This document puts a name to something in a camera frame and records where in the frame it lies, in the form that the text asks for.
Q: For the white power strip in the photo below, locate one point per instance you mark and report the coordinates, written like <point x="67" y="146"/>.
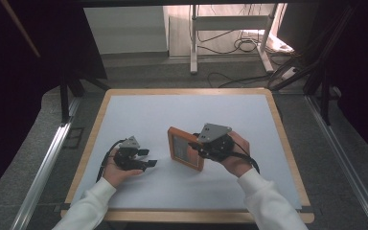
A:
<point x="289" y="73"/>

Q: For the white table mat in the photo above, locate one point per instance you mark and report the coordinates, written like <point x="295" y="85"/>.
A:
<point x="159" y="111"/>

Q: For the person's right hand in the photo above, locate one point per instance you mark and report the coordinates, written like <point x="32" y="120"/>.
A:
<point x="238" y="159"/>

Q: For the black metal stand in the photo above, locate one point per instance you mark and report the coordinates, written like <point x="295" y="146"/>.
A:
<point x="64" y="99"/>
<point x="324" y="96"/>

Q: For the wooden stick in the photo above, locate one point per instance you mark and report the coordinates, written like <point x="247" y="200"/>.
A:
<point x="19" y="28"/>

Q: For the white metal stand frame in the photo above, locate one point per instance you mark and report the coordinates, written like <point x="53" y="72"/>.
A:
<point x="193" y="38"/>

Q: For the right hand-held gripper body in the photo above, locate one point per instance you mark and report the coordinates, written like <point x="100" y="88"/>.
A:
<point x="217" y="143"/>

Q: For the person's left hand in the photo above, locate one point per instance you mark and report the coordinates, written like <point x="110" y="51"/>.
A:
<point x="116" y="174"/>

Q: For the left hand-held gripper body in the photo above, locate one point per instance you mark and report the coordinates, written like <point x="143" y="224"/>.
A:
<point x="126" y="158"/>

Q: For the black floor grate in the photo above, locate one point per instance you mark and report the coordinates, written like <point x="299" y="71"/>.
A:
<point x="73" y="138"/>

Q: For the aluminium rail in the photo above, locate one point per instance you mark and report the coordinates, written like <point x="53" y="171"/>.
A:
<point x="341" y="153"/>
<point x="41" y="172"/>

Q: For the white panel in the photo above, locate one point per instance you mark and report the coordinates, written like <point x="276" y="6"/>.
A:
<point x="126" y="30"/>

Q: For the wooden board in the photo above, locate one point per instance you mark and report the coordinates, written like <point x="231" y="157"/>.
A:
<point x="182" y="150"/>

